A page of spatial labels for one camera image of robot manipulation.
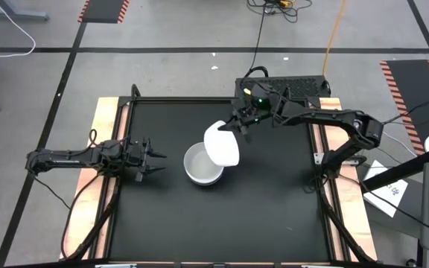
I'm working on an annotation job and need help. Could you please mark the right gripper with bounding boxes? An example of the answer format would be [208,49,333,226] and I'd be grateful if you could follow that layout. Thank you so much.
[217,82,287,144]

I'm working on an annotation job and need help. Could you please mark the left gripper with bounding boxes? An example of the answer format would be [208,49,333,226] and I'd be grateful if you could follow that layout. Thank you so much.
[124,136,168,183]

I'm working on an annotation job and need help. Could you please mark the black power cable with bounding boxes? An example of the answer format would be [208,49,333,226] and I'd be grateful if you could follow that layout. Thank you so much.
[250,10,267,77]

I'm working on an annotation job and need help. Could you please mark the grey desk foot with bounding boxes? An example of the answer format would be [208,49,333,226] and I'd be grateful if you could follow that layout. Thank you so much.
[0,0,50,22]

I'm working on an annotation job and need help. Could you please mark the white bowl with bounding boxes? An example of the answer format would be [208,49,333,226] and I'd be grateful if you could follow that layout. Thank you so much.
[203,119,241,168]

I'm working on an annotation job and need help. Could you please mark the white paper sheet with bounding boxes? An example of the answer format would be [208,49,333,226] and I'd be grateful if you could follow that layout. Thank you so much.
[363,159,409,219]

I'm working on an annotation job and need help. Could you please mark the tangled floor cables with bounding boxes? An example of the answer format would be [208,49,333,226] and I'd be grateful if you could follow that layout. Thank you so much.
[247,0,313,24]

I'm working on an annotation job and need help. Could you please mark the black perforated computer tower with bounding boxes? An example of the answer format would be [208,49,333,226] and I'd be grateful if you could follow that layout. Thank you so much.
[234,75,331,100]

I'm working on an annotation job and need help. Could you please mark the pale grey bowl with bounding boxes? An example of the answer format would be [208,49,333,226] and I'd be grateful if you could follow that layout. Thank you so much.
[182,141,226,183]

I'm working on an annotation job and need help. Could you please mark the white floor cable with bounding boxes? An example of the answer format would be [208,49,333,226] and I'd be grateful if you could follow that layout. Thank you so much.
[0,0,36,60]

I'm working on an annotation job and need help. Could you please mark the wooden table board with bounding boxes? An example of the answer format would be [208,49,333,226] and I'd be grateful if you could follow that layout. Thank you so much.
[309,97,378,261]
[60,96,130,261]

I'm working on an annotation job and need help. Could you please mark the yellow cable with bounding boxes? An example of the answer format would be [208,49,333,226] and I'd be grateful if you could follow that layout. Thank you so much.
[321,0,349,77]

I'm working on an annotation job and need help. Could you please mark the black orange-striped floor mat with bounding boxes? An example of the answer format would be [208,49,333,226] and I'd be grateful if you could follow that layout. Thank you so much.
[379,59,429,156]
[77,0,130,25]

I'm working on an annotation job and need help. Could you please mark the black aluminium table frame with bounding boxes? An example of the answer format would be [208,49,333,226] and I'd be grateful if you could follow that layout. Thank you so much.
[60,83,379,268]

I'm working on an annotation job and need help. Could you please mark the black metal bar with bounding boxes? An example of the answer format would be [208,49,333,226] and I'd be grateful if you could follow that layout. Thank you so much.
[360,147,429,193]

